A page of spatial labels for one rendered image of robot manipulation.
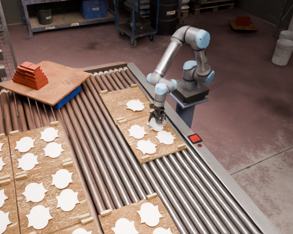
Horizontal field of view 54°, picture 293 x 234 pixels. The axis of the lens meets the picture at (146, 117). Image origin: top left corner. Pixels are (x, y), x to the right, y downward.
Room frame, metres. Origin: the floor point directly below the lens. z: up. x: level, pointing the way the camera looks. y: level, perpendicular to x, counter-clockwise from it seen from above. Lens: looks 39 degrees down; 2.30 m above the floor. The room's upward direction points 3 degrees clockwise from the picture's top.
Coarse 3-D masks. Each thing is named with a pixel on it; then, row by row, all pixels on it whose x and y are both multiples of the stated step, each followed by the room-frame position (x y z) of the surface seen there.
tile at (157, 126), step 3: (147, 123) 1.63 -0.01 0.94; (153, 123) 1.63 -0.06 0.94; (156, 123) 1.63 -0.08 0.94; (159, 123) 1.63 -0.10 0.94; (162, 123) 1.63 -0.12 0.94; (150, 126) 1.60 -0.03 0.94; (153, 126) 1.60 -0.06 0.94; (156, 126) 1.60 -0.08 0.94; (159, 126) 1.60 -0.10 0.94; (162, 126) 1.60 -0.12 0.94; (150, 129) 1.56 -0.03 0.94; (153, 129) 1.57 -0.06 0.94; (156, 129) 1.57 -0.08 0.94; (159, 129) 1.57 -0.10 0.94; (162, 129) 1.57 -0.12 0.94
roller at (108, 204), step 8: (72, 112) 1.74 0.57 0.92; (72, 120) 1.65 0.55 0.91; (80, 136) 1.47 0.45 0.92; (80, 144) 1.41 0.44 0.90; (88, 152) 1.33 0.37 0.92; (88, 160) 1.26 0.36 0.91; (96, 168) 1.20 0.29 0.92; (96, 176) 1.13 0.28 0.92; (104, 184) 1.09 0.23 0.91; (104, 192) 1.02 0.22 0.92; (104, 200) 0.97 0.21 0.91; (112, 208) 0.92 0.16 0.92
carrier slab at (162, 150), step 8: (136, 120) 1.67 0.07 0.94; (144, 120) 1.67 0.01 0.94; (120, 128) 1.57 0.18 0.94; (128, 128) 1.57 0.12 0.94; (144, 128) 1.58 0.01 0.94; (168, 128) 1.60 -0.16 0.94; (128, 136) 1.48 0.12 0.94; (144, 136) 1.49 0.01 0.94; (152, 136) 1.50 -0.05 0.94; (176, 136) 1.51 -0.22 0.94; (128, 144) 1.42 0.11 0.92; (136, 144) 1.41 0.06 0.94; (160, 144) 1.42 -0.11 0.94; (176, 144) 1.43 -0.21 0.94; (136, 152) 1.33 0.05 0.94; (160, 152) 1.35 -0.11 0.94; (168, 152) 1.35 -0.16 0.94
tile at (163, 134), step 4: (160, 132) 1.54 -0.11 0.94; (164, 132) 1.54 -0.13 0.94; (168, 132) 1.54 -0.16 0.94; (156, 136) 1.49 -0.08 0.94; (160, 136) 1.49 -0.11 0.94; (164, 136) 1.49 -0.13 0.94; (168, 136) 1.50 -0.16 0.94; (172, 136) 1.50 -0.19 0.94; (160, 140) 1.45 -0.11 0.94; (164, 140) 1.46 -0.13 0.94; (168, 140) 1.46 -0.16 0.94; (172, 140) 1.46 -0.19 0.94; (168, 144) 1.42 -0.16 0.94
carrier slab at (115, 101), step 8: (128, 88) 2.09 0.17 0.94; (136, 88) 2.10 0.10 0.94; (104, 96) 1.96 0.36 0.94; (112, 96) 1.96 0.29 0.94; (120, 96) 1.97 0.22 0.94; (128, 96) 1.98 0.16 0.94; (136, 96) 1.98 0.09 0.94; (144, 96) 1.99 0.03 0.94; (112, 104) 1.85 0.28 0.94; (120, 104) 1.85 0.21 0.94; (112, 112) 1.75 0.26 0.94; (120, 112) 1.75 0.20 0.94; (128, 112) 1.76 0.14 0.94; (136, 112) 1.76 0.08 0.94; (144, 112) 1.77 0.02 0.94; (128, 120) 1.67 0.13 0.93
